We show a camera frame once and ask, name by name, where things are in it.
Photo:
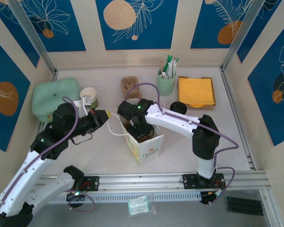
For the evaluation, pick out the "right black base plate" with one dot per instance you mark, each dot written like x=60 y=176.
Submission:
x=189 y=180

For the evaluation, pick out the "mint green zip pouch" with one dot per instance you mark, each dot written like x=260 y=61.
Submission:
x=52 y=92

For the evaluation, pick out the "white paper takeout bag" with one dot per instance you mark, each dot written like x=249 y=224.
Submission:
x=151 y=151

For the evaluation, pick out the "stack of yellow napkins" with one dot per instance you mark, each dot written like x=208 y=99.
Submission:
x=210 y=108

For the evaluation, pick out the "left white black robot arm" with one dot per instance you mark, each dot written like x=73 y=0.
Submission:
x=21 y=179

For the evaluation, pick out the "yellow napkin stack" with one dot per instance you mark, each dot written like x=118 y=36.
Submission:
x=196 y=89

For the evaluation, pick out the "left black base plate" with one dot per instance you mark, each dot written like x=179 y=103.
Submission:
x=92 y=183

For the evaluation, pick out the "black plastic cup lid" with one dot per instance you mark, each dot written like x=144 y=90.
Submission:
x=178 y=108

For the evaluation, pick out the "small circuit board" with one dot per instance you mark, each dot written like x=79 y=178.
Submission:
x=218 y=192
x=75 y=193

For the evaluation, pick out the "aluminium frame post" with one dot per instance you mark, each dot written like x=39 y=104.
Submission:
x=30 y=30
x=241 y=30

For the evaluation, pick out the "white wrapped green tipped straw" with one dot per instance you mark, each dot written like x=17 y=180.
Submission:
x=177 y=60
x=172 y=67

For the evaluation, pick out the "green paper wrapped straw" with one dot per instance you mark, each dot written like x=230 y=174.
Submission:
x=168 y=62

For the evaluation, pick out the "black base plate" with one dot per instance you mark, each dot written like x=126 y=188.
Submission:
x=92 y=183
x=189 y=180

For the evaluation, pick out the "mint green holder cup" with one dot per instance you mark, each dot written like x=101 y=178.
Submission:
x=166 y=86

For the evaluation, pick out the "clear bag of packets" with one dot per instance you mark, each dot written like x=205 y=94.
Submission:
x=139 y=205

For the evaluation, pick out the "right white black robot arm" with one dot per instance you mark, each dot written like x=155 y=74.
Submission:
x=180 y=123

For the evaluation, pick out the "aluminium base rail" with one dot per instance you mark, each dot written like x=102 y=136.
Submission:
x=144 y=180

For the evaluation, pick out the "wooden stirrer stick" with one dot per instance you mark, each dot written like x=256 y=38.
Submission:
x=161 y=67

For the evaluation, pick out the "green print paper cup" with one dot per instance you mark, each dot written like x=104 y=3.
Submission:
x=88 y=92

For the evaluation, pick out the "black ribbed battery pack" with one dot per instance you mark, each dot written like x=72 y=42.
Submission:
x=243 y=206

